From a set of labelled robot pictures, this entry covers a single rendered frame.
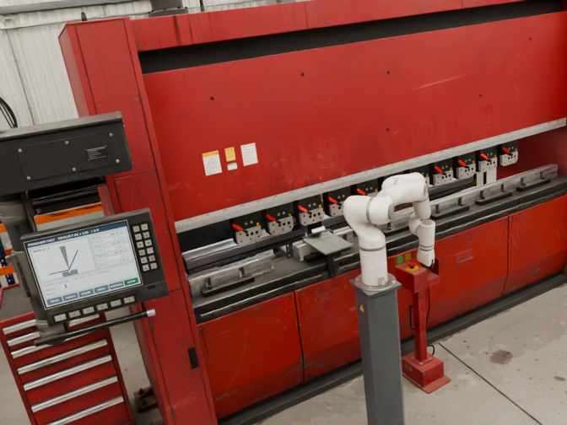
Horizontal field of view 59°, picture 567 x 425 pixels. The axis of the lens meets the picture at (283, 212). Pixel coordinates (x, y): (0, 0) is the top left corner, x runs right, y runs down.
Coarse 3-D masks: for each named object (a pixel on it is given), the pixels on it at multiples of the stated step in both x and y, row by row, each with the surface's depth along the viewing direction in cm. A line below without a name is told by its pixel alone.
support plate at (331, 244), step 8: (328, 232) 301; (304, 240) 294; (312, 240) 292; (320, 240) 290; (328, 240) 289; (336, 240) 287; (344, 240) 286; (320, 248) 280; (328, 248) 279; (336, 248) 277; (344, 248) 277
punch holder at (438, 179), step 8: (440, 160) 324; (448, 160) 327; (432, 168) 325; (440, 168) 325; (448, 168) 328; (432, 176) 328; (440, 176) 327; (448, 176) 330; (432, 184) 330; (440, 184) 328
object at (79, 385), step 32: (0, 288) 286; (0, 320) 251; (32, 320) 250; (96, 320) 267; (32, 352) 256; (64, 352) 263; (96, 352) 271; (32, 384) 258; (64, 384) 268; (96, 384) 274; (32, 416) 264; (64, 416) 272; (96, 416) 280; (128, 416) 289
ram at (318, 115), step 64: (256, 64) 255; (320, 64) 270; (384, 64) 288; (448, 64) 308; (512, 64) 331; (192, 128) 248; (256, 128) 263; (320, 128) 280; (384, 128) 298; (448, 128) 320; (512, 128) 345; (192, 192) 256; (256, 192) 272; (320, 192) 290
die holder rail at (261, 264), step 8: (256, 256) 288; (264, 256) 287; (272, 256) 287; (232, 264) 283; (240, 264) 281; (248, 264) 282; (256, 264) 285; (264, 264) 287; (208, 272) 276; (216, 272) 275; (224, 272) 277; (232, 272) 279; (248, 272) 284; (256, 272) 286; (264, 272) 288; (192, 280) 270; (200, 280) 272; (208, 280) 278; (216, 280) 276; (224, 280) 278; (192, 288) 271; (200, 288) 273; (192, 296) 272
